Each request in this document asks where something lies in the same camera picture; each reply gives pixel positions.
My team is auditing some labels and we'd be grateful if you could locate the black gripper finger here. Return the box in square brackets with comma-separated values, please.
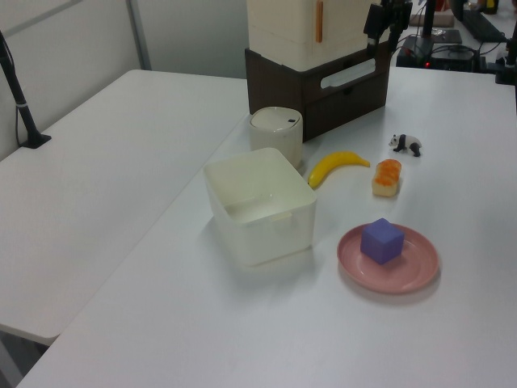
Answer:
[387, 23, 406, 52]
[363, 2, 385, 45]

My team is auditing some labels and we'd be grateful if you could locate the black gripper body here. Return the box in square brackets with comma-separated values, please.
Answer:
[379, 0, 414, 30]

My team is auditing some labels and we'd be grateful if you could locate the purple cube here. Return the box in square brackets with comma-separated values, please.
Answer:
[359, 217, 406, 266]

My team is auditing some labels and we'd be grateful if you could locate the pink plate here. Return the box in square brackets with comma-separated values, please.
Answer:
[336, 221, 440, 295]

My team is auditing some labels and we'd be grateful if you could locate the black background pole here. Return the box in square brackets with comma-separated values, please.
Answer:
[419, 0, 438, 40]

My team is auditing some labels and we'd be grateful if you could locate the brown cardboard box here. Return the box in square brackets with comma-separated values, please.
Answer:
[408, 13, 456, 28]

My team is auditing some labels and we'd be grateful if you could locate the black electronics box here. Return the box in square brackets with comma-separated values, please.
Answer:
[394, 35, 484, 73]

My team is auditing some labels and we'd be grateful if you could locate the black laptop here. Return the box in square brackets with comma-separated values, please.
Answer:
[460, 6, 511, 42]

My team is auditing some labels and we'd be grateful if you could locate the black and white panda figurine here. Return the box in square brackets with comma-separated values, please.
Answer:
[388, 133, 422, 158]

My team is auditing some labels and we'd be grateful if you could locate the dark brown drawer cabinet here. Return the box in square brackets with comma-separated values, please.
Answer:
[244, 40, 392, 143]

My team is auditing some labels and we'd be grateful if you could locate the yellow toy banana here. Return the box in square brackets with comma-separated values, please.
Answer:
[307, 150, 371, 188]

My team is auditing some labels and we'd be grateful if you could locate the orange salmon sushi toy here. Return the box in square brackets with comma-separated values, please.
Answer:
[371, 159, 403, 198]

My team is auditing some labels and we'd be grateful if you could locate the small cream lidded trash can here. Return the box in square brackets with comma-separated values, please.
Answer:
[247, 106, 305, 170]

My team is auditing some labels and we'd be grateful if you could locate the cream open storage bin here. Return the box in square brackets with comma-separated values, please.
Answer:
[202, 147, 317, 268]

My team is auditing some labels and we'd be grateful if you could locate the cream storage box with handles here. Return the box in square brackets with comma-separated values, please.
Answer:
[246, 0, 380, 70]

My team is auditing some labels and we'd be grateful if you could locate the black clamp mount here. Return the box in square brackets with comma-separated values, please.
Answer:
[493, 35, 517, 86]

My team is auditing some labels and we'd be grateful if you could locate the black camera stand pole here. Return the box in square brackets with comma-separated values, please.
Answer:
[0, 30, 53, 150]

